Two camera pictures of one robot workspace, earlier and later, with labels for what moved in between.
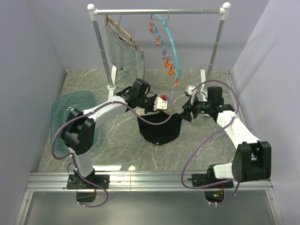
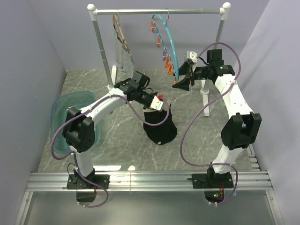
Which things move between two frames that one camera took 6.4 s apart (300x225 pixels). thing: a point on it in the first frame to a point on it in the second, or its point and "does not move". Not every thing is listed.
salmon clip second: x=158 y=41 does not move
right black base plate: x=214 y=193 does not move
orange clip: x=167 y=63 does not move
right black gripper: x=187 y=107 to x=185 y=69
